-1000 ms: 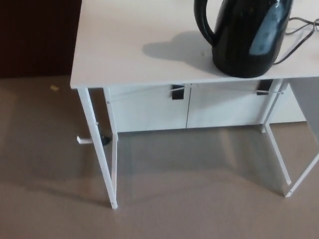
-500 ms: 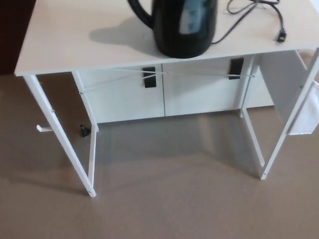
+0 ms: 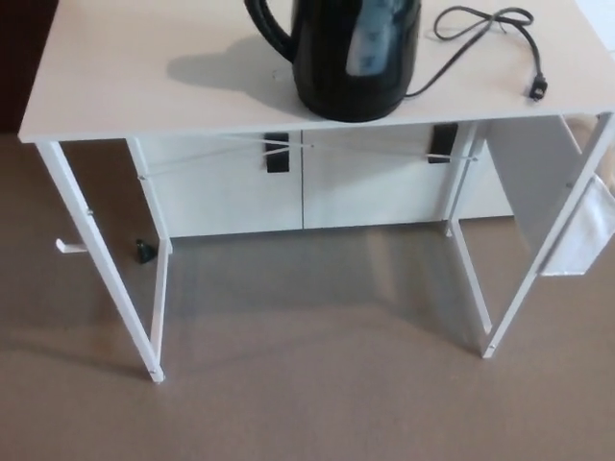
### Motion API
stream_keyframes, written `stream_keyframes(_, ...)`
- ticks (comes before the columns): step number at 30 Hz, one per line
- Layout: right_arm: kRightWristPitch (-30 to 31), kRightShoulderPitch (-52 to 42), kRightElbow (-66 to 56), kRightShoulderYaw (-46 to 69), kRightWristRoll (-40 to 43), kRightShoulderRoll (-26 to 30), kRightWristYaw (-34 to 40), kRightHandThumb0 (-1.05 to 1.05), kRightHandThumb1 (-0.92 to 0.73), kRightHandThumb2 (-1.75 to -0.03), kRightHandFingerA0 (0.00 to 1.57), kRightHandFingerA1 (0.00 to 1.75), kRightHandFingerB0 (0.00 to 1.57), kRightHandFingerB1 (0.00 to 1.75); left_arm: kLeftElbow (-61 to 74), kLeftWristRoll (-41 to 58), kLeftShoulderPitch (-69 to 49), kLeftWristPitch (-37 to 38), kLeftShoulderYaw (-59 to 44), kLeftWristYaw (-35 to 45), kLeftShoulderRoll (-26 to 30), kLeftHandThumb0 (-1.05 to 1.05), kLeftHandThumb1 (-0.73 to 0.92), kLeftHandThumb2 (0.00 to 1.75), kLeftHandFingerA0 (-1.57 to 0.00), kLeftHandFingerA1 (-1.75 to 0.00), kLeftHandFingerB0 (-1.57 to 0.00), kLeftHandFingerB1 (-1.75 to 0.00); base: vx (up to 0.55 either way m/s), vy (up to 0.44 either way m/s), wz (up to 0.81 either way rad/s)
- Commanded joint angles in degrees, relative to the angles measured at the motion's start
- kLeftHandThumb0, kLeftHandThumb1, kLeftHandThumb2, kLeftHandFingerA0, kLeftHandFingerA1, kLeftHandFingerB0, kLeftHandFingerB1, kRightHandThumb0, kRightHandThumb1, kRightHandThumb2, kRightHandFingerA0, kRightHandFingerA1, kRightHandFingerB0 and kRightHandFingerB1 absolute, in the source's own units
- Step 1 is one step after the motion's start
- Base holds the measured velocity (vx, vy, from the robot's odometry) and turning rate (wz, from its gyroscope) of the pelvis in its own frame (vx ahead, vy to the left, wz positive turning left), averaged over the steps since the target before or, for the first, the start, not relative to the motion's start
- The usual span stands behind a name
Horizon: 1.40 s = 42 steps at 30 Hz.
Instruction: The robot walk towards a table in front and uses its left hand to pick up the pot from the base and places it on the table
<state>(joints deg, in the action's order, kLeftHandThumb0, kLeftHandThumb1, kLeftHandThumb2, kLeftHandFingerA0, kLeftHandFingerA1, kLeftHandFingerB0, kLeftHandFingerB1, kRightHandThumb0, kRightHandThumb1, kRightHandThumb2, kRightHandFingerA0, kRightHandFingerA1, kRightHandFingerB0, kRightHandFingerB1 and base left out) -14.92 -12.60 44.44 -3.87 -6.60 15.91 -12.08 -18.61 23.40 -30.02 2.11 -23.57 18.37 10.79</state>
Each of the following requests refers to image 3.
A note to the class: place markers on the black electric kettle pot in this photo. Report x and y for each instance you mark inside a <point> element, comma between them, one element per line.
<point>331,72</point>

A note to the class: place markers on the white metal-frame table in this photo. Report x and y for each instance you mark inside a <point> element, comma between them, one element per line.
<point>120,77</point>

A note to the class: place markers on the small black floor object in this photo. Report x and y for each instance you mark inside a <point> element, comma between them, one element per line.
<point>143,250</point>

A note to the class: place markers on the white cabinet with doors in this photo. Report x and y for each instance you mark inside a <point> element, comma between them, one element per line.
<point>365,192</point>

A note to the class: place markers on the white fabric side pouch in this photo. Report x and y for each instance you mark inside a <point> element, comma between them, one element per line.
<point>574,230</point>

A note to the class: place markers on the white side hook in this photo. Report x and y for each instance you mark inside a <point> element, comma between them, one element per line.
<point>67,246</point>

